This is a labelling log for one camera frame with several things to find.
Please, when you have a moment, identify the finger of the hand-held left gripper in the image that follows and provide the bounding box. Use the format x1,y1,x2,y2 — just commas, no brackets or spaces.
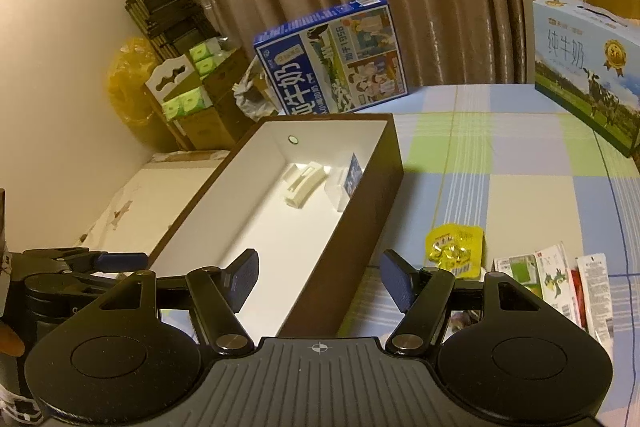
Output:
20,248,150,276

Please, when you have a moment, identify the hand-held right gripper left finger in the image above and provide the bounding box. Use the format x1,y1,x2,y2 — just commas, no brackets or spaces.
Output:
100,248,261,356

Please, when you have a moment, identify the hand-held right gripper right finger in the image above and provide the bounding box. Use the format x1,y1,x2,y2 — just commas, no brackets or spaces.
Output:
379,249,546,355

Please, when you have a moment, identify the brown box with white interior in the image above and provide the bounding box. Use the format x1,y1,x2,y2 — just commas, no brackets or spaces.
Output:
147,113,405,339

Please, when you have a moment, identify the white parrot print medicine box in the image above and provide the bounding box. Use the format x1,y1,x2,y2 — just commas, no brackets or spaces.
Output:
535,243,583,328

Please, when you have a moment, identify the yellow jelly cup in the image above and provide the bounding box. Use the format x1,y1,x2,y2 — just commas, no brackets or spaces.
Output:
425,224,486,279

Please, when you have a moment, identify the white plastic holder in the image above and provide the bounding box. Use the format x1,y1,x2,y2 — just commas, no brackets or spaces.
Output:
284,161,327,208

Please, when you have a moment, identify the small blue white box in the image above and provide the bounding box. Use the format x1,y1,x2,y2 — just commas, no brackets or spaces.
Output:
324,153,363,210

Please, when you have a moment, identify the green white medicine box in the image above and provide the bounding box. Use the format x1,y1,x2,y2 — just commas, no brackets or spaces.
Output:
494,254,543,300

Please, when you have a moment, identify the checkered bed sheet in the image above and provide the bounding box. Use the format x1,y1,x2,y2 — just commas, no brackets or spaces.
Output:
340,83,640,358

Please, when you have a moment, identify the carton of green tissue packs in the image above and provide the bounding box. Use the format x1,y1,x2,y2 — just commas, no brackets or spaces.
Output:
189,37,252,108
145,55,236,150

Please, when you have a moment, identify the yellow plastic bag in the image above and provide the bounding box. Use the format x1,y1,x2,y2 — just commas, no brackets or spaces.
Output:
107,38,161,128

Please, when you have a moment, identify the crumpled white plastic bag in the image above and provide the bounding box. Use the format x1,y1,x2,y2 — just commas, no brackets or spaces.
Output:
232,62,281,118

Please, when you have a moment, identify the red wrapped candy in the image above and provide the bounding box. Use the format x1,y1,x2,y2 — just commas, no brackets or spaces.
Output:
569,268,587,329

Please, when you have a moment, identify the white sachet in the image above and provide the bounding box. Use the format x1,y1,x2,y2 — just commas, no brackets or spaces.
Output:
575,253,615,344

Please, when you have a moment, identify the dark blue milk carton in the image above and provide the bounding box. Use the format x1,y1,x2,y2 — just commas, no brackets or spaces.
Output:
252,0,408,116

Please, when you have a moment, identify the light blue milk carton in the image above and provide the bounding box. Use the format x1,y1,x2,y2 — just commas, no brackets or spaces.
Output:
531,0,640,158

